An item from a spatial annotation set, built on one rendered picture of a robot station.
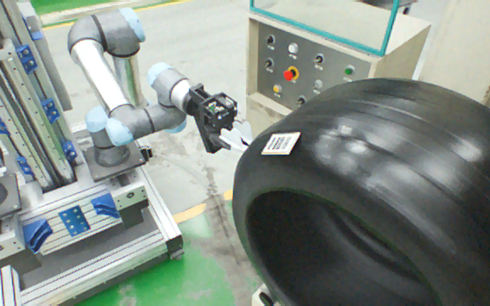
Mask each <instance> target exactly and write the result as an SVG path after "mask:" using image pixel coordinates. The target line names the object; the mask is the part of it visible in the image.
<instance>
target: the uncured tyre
mask: <svg viewBox="0 0 490 306"><path fill-rule="evenodd" d="M284 133H300V136H299V137H298V139H297V141H296V143H295V144H294V146H293V148H292V149H291V151H290V153H289V154H261V153H262V151H263V149H264V148H265V147H266V145H267V143H268V142H269V140H270V138H271V136H272V134H284ZM232 213H233V218H234V223H235V226H236V232H237V233H238V236H239V239H240V241H241V243H242V247H243V249H244V251H245V253H246V254H247V256H248V259H249V260H250V262H251V264H252V265H253V267H254V269H255V270H256V272H257V274H258V275H259V277H260V279H261V280H262V281H263V282H264V283H265V285H266V287H267V288H268V289H269V291H270V293H271V295H272V296H273V297H274V298H275V300H277V302H278V303H279V304H280V305H281V306H490V109H489V108H487V107H486V106H485V105H482V104H480V103H478V102H476V101H474V100H473V99H470V98H468V97H466V96H464V95H463V94H461V93H459V92H456V91H454V90H452V89H449V88H444V87H442V86H439V85H436V84H433V83H429V82H423V81H419V80H413V79H407V78H400V77H373V78H366V79H361V80H356V81H352V82H345V83H341V84H339V85H336V86H333V87H331V88H328V89H326V90H324V91H322V92H320V93H319V94H317V95H316V96H314V97H313V98H311V99H309V100H308V101H306V102H305V103H303V104H302V105H301V106H299V107H298V108H296V109H295V110H294V111H293V112H291V113H290V114H287V115H286V116H285V117H283V118H282V119H281V120H279V121H278V122H276V123H274V124H273V125H271V126H270V127H268V128H267V129H266V130H264V131H263V132H261V133H260V134H259V135H258V136H257V137H255V139H254V140H253V141H252V142H251V143H250V145H249V146H248V147H247V149H246V150H245V151H244V152H243V153H242V155H241V157H240V159H239V161H238V163H237V165H236V170H235V173H234V180H233V192H232ZM363 226H364V227H365V228H367V229H368V230H370V231H371V232H372V233H374V234H375V235H376V236H377V237H378V238H379V239H380V240H379V239H378V238H376V237H375V236H374V235H372V234H371V233H370V232H369V231H367V230H366V229H365V228H364V227H363Z"/></svg>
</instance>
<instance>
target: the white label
mask: <svg viewBox="0 0 490 306"><path fill-rule="evenodd" d="M299 136H300V133H284V134H272V136H271V138H270V140H269V142H268V143H267V145H266V147H265V148H264V149H263V151H262V153H261V154H289V153H290V151H291V149H292V148H293V146H294V144H295V143H296V141H297V139H298V137H299Z"/></svg>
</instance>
